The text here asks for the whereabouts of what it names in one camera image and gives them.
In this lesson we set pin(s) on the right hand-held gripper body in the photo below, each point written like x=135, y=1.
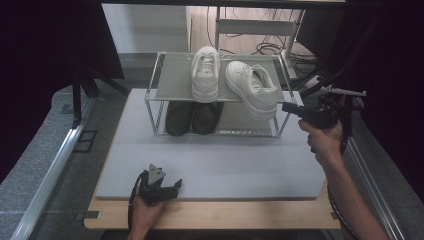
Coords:
x=325, y=115

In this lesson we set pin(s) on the dark curtain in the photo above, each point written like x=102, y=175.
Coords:
x=43, y=66
x=393, y=83

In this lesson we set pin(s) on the person's left hand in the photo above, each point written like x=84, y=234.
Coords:
x=141, y=220

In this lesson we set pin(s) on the black tape strip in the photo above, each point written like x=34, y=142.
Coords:
x=334, y=215
x=91, y=214

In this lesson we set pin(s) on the black slipper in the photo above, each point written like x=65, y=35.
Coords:
x=206, y=116
x=178, y=118

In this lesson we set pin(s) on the two-tier metal shoe rack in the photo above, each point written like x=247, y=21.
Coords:
x=173, y=80

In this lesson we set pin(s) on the aluminium rail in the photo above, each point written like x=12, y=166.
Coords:
x=50, y=176
x=370, y=186

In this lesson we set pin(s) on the black tripod stand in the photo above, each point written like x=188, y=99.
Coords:
x=77, y=100
x=348, y=140

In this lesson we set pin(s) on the white metal stand frame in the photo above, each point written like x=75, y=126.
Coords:
x=255, y=26

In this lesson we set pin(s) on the white power strip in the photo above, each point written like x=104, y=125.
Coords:
x=313, y=81

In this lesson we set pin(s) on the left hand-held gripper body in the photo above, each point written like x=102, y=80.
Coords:
x=155, y=193

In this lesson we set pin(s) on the white sneaker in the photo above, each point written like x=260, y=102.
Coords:
x=253, y=90
x=205, y=75

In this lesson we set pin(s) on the person's right hand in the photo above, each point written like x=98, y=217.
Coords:
x=326, y=143

